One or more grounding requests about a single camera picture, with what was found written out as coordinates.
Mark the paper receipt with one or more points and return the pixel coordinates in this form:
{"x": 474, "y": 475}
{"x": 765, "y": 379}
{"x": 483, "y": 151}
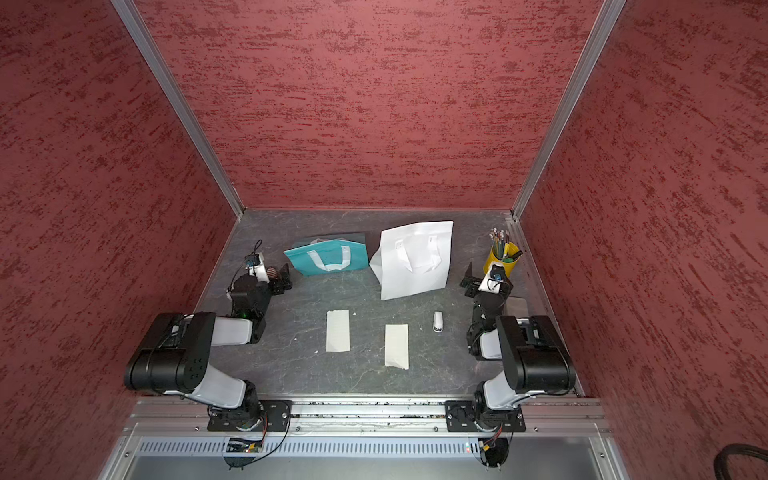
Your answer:
{"x": 338, "y": 331}
{"x": 397, "y": 346}

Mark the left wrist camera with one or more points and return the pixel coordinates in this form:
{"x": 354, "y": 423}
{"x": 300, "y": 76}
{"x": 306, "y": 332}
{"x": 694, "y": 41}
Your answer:
{"x": 255, "y": 266}

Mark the small white stapler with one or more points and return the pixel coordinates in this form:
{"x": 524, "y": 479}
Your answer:
{"x": 438, "y": 322}

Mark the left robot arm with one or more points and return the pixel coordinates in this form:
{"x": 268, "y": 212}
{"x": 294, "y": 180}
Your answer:
{"x": 173, "y": 358}

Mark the teal gift bag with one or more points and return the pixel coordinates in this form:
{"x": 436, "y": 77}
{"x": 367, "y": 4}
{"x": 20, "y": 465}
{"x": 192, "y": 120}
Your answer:
{"x": 329, "y": 254}

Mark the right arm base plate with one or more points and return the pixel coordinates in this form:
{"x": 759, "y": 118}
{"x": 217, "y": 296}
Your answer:
{"x": 467, "y": 416}

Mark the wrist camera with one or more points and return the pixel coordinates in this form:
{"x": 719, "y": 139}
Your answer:
{"x": 255, "y": 266}
{"x": 494, "y": 279}

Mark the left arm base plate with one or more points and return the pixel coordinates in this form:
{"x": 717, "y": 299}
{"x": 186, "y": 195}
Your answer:
{"x": 263, "y": 415}

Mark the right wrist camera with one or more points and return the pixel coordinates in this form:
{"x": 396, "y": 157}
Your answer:
{"x": 494, "y": 279}

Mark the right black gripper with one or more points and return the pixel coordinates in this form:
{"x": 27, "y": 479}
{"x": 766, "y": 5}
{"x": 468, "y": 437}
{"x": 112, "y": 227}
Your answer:
{"x": 474, "y": 285}

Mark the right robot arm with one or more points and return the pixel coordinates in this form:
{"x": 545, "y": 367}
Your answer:
{"x": 534, "y": 359}

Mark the perforated cable tray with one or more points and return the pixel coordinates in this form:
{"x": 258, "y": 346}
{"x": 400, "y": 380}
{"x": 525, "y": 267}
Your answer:
{"x": 313, "y": 447}

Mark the white gift bag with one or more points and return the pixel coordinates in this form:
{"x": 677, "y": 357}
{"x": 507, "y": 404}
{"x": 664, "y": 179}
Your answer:
{"x": 413, "y": 259}

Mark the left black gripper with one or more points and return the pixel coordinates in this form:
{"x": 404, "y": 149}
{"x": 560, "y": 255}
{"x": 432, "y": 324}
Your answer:
{"x": 280, "y": 288}

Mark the yellow pencil bucket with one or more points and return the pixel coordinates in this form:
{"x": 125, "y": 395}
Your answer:
{"x": 503, "y": 252}

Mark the grey sharpening stone block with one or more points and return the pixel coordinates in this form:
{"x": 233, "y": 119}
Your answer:
{"x": 517, "y": 307}

